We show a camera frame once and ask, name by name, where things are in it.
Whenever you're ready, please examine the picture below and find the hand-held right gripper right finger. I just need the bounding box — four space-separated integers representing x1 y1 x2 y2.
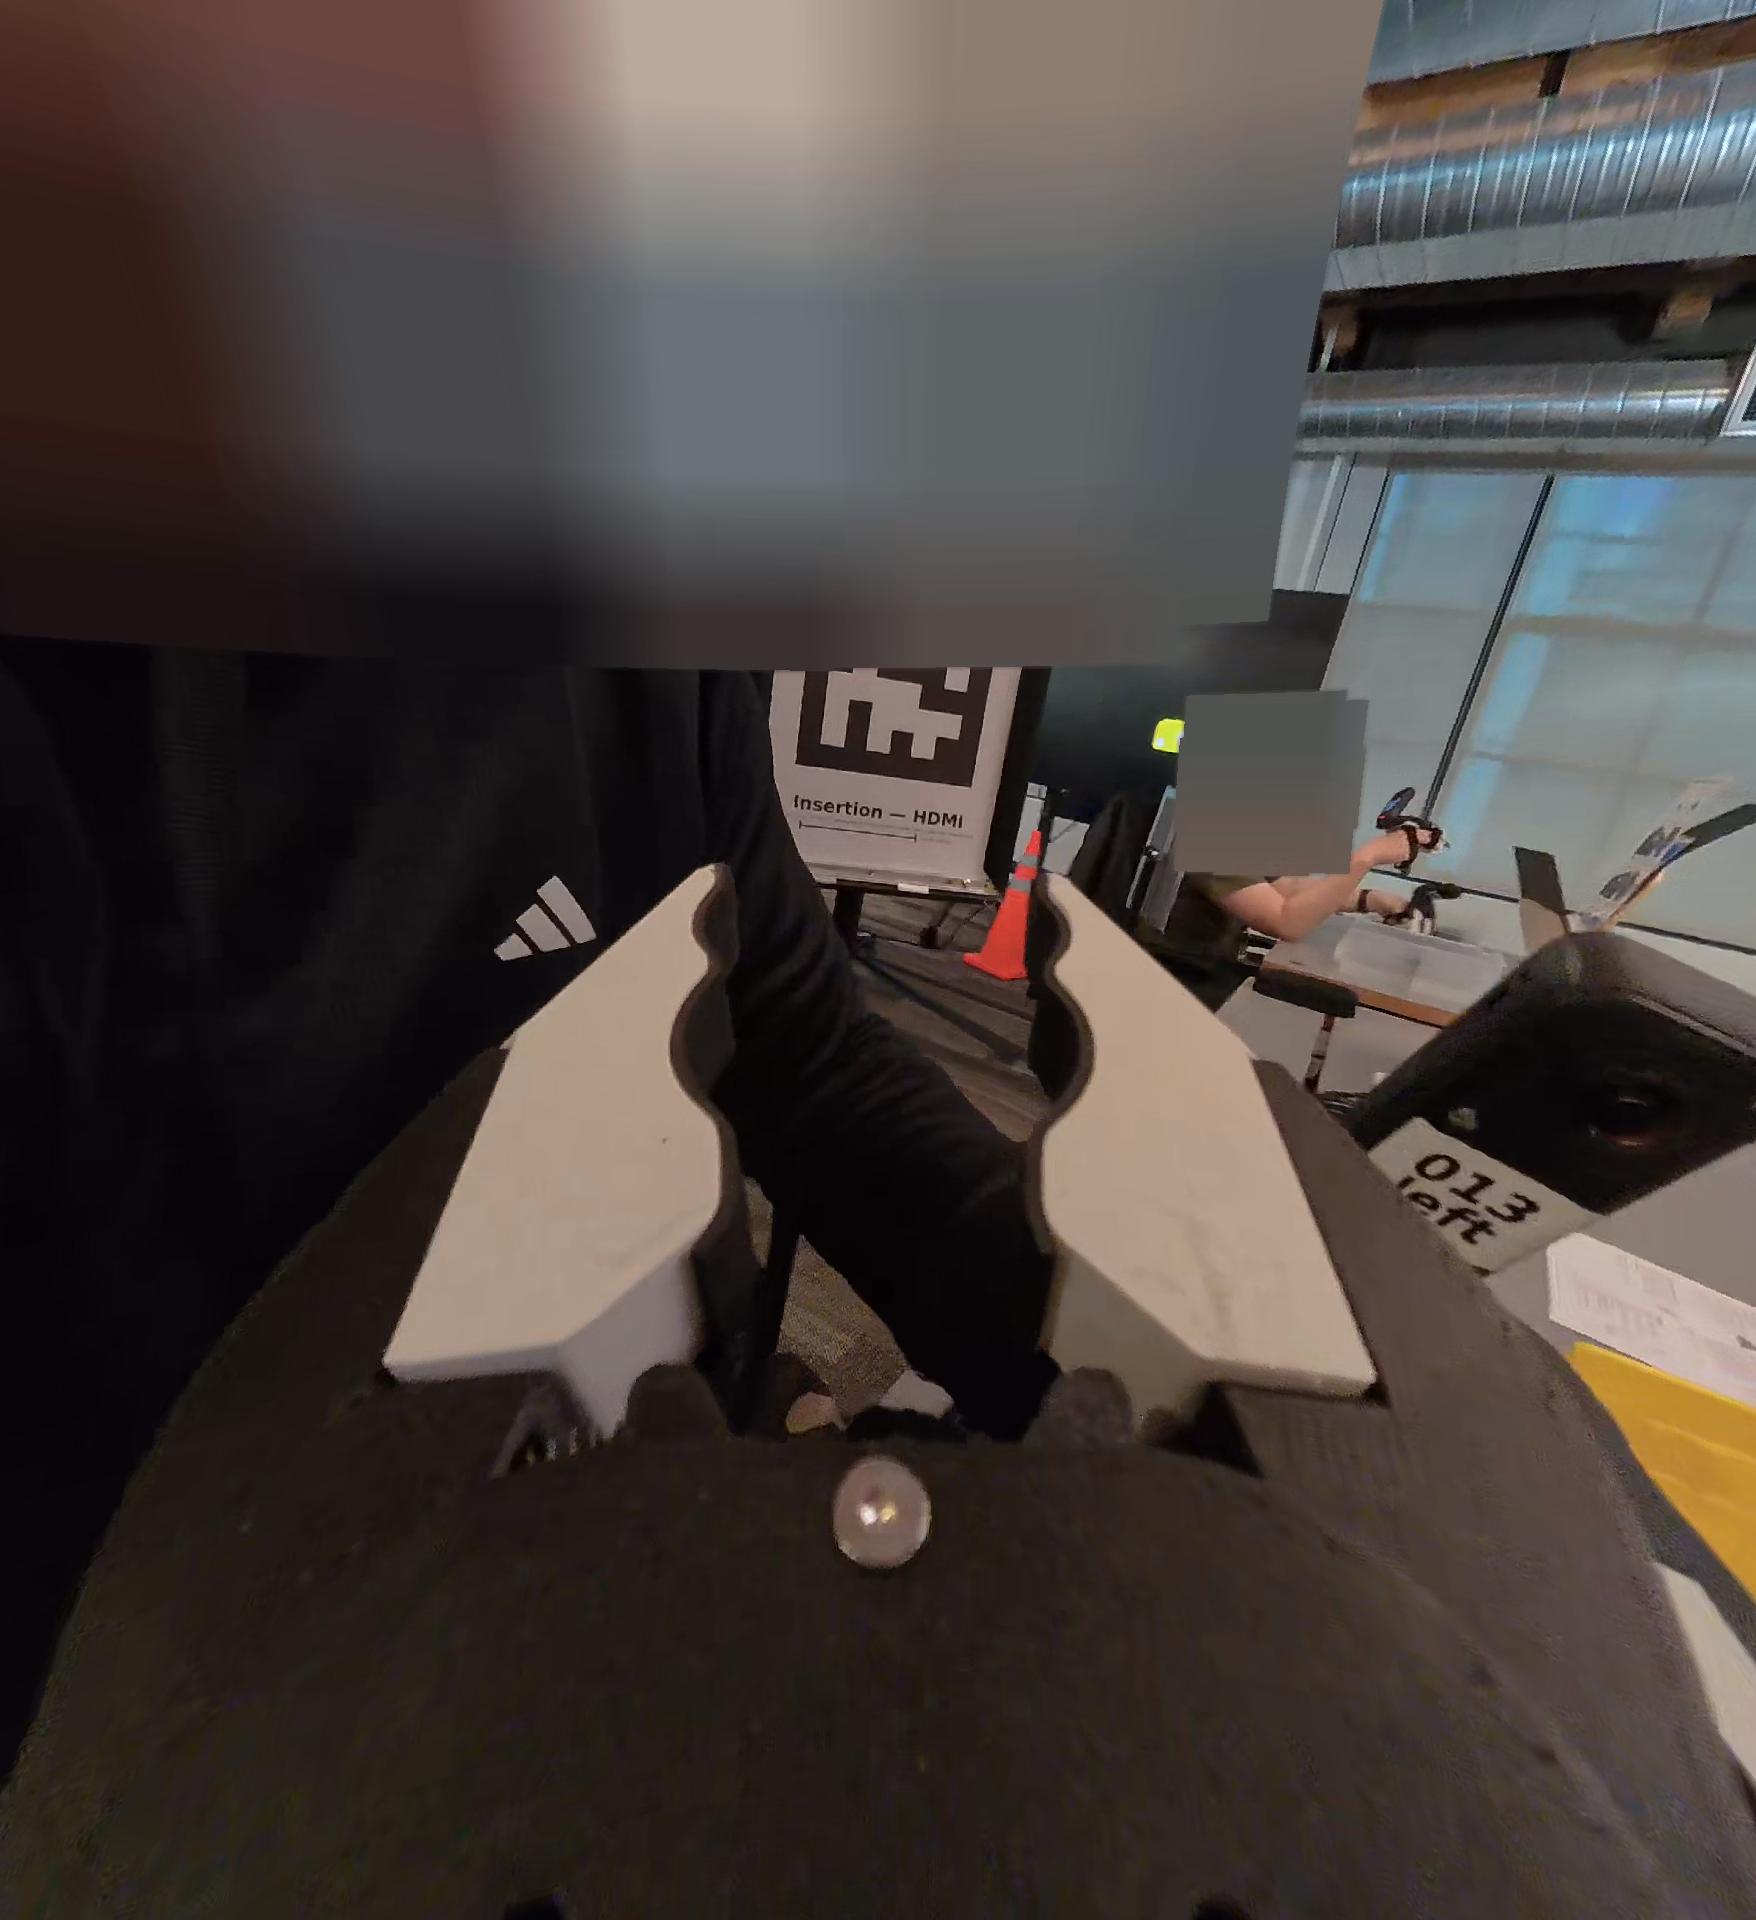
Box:
1020 871 1383 1415

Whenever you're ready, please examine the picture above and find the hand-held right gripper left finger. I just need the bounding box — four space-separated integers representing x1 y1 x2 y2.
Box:
382 863 752 1429

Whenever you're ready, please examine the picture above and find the yellow plastic bin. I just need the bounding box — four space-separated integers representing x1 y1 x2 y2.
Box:
1568 1338 1756 1714

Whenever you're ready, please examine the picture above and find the white printed paper sheet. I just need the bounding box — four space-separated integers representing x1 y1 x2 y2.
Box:
1545 1231 1756 1418

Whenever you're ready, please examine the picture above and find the clear plastic tub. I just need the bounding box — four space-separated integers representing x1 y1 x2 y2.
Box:
1268 915 1524 1029

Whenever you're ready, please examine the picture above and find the orange traffic cone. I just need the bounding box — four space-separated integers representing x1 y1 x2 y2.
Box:
963 830 1049 982

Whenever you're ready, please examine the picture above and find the person's black shirt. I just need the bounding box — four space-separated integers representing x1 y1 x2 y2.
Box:
0 620 1059 1920

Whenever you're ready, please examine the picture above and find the white printed sign board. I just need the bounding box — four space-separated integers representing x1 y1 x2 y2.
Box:
767 667 1025 901

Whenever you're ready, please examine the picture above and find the silver ventilation duct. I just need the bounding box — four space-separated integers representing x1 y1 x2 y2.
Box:
1335 59 1756 254
1295 355 1738 454

